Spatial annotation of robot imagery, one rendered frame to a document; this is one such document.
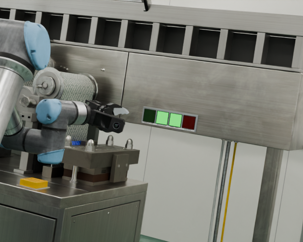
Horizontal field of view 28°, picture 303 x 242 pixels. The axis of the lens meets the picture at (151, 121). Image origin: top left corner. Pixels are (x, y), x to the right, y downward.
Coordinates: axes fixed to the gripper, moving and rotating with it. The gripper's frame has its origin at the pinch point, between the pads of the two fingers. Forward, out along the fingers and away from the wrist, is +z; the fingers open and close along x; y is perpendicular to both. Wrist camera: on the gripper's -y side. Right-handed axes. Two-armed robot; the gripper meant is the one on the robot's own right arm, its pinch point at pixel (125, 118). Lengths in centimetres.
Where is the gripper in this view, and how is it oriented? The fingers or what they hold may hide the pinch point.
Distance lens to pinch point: 203.7
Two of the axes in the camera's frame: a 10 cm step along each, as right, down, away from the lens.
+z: 6.1, 0.5, 7.9
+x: -2.9, 9.4, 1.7
